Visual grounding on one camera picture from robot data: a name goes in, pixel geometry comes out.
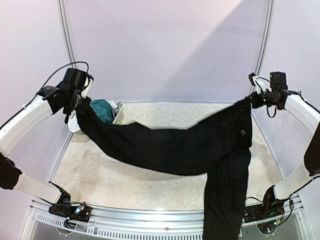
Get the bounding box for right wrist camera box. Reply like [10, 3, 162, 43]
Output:
[248, 72, 267, 95]

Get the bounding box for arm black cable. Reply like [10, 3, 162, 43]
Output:
[266, 104, 278, 119]
[36, 61, 90, 96]

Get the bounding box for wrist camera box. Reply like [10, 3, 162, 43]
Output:
[60, 68, 94, 99]
[248, 72, 267, 95]

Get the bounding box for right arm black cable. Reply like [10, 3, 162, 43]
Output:
[266, 104, 278, 119]

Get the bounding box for right aluminium corner post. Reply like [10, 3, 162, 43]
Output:
[254, 0, 275, 75]

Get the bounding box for aluminium front rail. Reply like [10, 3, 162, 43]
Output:
[22, 195, 313, 240]

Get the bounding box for aluminium corner post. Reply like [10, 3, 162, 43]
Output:
[254, 0, 275, 75]
[57, 0, 77, 68]

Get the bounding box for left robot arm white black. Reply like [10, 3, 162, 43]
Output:
[0, 84, 70, 183]

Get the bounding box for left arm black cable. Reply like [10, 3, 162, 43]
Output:
[36, 61, 90, 96]

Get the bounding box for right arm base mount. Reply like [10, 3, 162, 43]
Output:
[243, 186, 294, 236]

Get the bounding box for teal green garment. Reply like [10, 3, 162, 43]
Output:
[90, 99, 114, 123]

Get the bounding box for white garment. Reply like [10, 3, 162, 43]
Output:
[67, 100, 112, 133]

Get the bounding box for black trousers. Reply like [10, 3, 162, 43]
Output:
[76, 97, 253, 240]

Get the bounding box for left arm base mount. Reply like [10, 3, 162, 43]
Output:
[48, 192, 92, 230]

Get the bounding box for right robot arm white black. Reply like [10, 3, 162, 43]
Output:
[251, 90, 320, 200]

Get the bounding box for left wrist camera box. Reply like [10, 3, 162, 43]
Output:
[60, 68, 94, 99]

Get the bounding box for left aluminium corner post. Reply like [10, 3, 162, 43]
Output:
[57, 0, 77, 68]

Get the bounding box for cream perforated plastic basket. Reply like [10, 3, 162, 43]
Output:
[110, 100, 124, 125]

